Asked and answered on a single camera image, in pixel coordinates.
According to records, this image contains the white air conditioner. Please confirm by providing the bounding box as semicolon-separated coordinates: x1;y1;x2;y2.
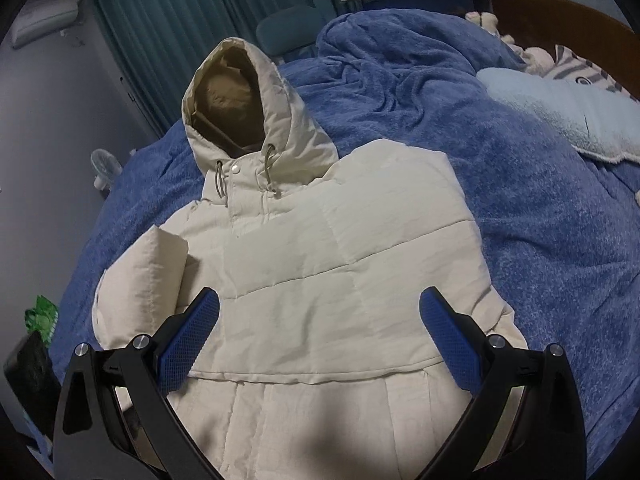
11;0;82;50

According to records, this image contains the blue fleece blanket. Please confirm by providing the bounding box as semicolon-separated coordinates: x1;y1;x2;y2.
47;10;640;480

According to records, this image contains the green plastic bag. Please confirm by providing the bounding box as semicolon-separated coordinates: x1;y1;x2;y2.
25;295;61;347

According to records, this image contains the black box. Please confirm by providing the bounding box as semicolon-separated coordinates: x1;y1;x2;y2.
2;331;58;428

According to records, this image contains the teal chair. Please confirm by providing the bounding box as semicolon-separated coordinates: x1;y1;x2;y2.
256;5;327;66

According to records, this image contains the small white fan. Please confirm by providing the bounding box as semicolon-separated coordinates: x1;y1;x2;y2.
90;147;123;191

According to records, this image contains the light blue plush pillow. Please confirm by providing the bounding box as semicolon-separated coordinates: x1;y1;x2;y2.
475;66;640;165

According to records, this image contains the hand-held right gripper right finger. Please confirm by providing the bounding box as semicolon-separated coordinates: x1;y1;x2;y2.
415;287;586;480

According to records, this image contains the grey striped plush toy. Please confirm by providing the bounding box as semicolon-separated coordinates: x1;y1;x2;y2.
542;44;632;95

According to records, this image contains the cream hooded puffer jacket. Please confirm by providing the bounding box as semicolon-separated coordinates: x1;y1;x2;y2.
91;36;531;480

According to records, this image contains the teal curtain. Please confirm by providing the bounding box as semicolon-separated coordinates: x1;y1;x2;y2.
87;0;346;138

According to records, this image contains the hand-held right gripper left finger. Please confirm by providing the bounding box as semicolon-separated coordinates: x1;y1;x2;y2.
52;287;221;480

